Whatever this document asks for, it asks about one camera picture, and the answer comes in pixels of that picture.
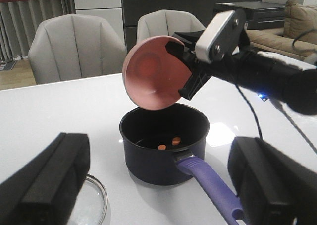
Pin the left beige chair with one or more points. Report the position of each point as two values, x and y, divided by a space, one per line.
75 46

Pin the orange ham slice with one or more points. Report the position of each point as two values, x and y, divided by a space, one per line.
162 147
176 141

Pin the dark kitchen counter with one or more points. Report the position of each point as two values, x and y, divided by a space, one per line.
132 10

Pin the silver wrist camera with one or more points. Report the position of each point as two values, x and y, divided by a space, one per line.
220 34

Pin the beige chair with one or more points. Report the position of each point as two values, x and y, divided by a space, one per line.
75 46
166 22

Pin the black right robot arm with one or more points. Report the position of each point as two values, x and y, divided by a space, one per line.
251 70

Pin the dark blue saucepan purple handle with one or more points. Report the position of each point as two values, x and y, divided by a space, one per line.
144 130

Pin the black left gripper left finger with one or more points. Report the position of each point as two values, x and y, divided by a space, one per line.
44 191

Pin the pink bowl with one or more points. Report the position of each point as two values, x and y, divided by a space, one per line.
152 76

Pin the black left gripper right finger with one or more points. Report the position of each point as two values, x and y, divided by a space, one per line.
273 188

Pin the right beige chair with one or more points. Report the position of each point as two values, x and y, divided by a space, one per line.
166 22

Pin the white cabinet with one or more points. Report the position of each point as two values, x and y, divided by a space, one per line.
111 10

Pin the glass lid blue knob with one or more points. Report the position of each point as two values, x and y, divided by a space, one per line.
91 203

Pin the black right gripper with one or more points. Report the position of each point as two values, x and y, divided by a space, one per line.
202 71

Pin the dark side table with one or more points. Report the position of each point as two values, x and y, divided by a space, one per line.
259 15

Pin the beige sofa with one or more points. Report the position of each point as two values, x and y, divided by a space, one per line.
286 40

